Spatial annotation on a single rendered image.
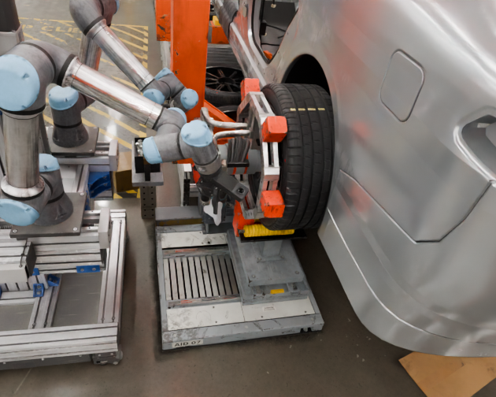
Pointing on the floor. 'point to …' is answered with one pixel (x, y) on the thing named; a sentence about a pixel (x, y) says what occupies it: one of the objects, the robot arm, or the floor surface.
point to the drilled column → (148, 201)
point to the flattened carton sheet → (450, 373)
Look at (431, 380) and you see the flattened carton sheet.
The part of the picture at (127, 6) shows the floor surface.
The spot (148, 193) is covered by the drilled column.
